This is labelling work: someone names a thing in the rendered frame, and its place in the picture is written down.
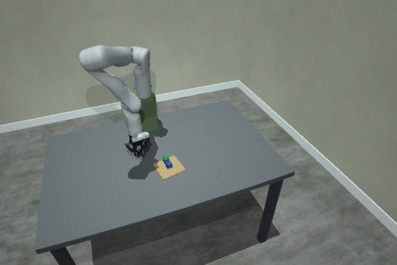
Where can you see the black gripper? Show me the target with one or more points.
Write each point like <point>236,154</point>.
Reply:
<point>139,143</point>

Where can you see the blue die with white pips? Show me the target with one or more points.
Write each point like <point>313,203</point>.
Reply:
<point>169,165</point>

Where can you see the beige square mat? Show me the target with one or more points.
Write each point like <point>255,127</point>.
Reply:
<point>167,173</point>

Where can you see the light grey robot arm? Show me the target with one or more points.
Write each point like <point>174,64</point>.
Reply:
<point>100,57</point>

